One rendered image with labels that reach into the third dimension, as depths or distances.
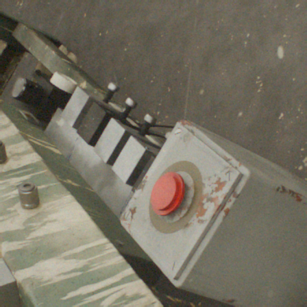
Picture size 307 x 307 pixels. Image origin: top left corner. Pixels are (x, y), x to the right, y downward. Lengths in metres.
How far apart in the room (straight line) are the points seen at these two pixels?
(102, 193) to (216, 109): 1.08
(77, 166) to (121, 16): 1.55
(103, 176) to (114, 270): 0.27
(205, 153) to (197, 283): 0.11
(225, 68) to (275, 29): 0.18
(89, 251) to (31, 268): 0.07
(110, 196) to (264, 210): 0.46
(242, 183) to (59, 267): 0.32
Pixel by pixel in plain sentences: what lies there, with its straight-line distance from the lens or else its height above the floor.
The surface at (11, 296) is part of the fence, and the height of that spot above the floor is 0.90.
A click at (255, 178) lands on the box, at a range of 0.70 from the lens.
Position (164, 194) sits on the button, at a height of 0.94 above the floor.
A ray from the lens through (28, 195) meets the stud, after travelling 1.04.
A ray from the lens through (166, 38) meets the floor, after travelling 2.50.
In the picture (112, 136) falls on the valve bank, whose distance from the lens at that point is 1.15.
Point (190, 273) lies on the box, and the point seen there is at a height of 0.92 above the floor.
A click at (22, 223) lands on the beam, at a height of 0.88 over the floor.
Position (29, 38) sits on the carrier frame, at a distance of 2.80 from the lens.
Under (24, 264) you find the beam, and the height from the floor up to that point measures 0.90.
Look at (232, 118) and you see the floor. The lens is 2.15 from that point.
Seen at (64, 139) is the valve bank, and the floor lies 0.74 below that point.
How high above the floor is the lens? 1.40
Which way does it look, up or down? 37 degrees down
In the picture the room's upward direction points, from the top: 66 degrees counter-clockwise
